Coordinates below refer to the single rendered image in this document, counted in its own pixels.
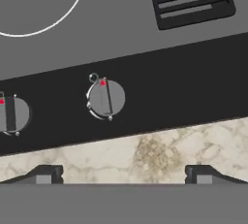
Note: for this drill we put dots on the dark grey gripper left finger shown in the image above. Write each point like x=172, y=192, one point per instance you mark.
x=48, y=173

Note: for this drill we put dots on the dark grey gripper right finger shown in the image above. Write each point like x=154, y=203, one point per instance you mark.
x=200, y=173

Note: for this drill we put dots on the grey round hob knob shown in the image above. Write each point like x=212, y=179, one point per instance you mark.
x=13, y=114
x=107, y=97

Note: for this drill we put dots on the grey and black hob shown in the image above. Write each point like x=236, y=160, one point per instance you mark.
x=180, y=82

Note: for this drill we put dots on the black hob vent grille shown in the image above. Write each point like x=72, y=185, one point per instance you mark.
x=190, y=0

